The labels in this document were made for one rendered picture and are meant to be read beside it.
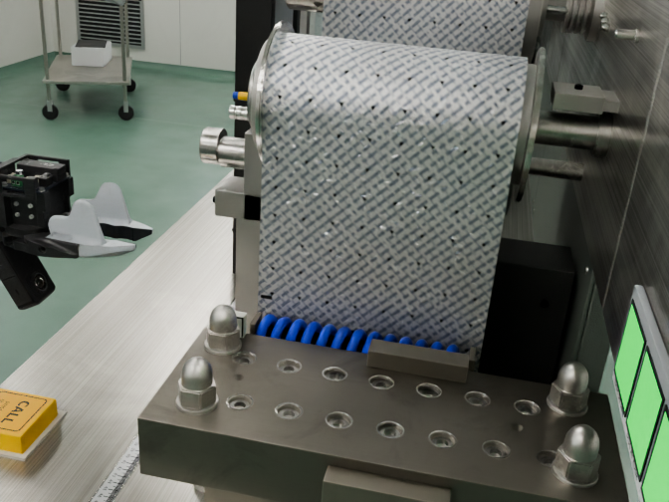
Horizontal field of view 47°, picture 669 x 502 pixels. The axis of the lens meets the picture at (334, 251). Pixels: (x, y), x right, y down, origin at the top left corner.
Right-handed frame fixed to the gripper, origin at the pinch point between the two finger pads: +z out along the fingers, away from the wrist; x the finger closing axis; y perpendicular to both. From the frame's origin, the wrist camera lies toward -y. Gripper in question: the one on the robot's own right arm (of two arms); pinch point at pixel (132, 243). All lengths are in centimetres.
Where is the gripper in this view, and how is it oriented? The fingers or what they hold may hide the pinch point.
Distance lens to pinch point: 84.0
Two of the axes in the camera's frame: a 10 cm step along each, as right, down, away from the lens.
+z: 9.8, 1.5, -1.6
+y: 0.7, -9.1, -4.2
